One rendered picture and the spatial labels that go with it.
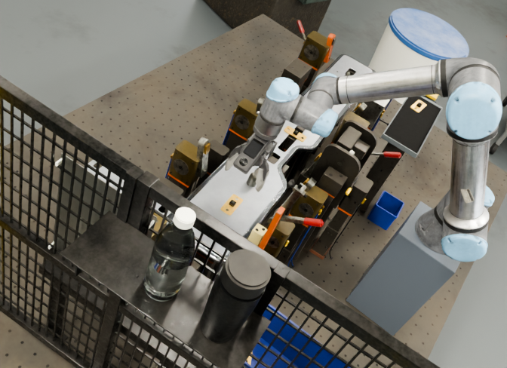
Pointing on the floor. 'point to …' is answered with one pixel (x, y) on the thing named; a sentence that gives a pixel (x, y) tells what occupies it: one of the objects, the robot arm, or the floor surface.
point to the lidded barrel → (416, 42)
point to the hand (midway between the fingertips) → (241, 180)
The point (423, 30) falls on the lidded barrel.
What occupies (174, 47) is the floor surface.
